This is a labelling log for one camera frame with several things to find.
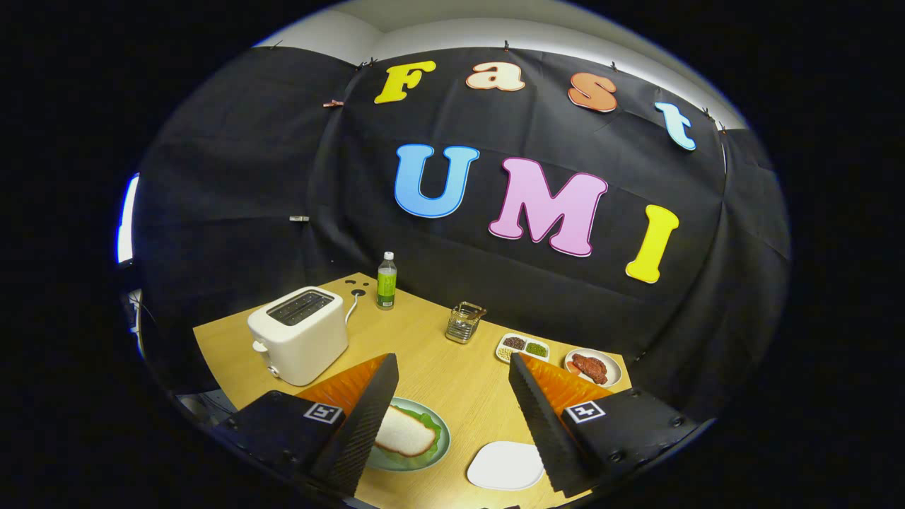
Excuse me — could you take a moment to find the white divided dish with beans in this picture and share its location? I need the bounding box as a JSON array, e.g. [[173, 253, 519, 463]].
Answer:
[[495, 332, 550, 365]]

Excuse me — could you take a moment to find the black backdrop cloth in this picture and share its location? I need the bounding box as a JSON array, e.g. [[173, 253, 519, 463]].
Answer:
[[131, 46, 791, 425]]

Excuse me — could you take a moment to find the red meat slice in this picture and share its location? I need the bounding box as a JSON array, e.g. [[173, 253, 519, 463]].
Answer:
[[571, 353, 609, 385]]

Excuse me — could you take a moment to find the green lettuce leaf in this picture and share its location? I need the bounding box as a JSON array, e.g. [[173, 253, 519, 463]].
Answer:
[[382, 403, 443, 467]]

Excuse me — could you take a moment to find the white round plate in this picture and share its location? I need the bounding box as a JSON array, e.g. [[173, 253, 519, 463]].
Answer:
[[564, 349, 623, 388]]

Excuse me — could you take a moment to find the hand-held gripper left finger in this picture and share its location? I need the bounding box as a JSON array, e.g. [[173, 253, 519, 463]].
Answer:
[[212, 352, 400, 499]]

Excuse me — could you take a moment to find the white square plate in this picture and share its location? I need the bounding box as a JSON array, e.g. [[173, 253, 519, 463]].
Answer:
[[467, 441, 547, 491]]

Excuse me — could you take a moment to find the green label drink bottle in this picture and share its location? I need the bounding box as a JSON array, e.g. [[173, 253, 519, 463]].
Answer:
[[376, 252, 398, 311]]

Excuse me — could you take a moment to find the computer monitor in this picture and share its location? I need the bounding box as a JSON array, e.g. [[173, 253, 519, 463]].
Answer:
[[117, 173, 140, 264]]

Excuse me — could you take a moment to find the metal wire utensil holder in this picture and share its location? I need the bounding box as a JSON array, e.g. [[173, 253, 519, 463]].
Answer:
[[445, 301, 487, 345]]

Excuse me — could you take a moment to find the white bread slice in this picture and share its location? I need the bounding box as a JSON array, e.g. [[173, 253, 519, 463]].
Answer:
[[373, 406, 438, 458]]

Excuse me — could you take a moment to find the pale green round plate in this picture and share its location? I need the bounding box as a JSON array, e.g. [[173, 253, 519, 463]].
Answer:
[[364, 397, 451, 473]]

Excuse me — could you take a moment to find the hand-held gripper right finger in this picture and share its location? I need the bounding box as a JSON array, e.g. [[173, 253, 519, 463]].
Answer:
[[509, 352, 715, 496]]

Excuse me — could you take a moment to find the white toaster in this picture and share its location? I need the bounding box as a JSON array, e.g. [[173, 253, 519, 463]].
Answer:
[[247, 286, 349, 387]]

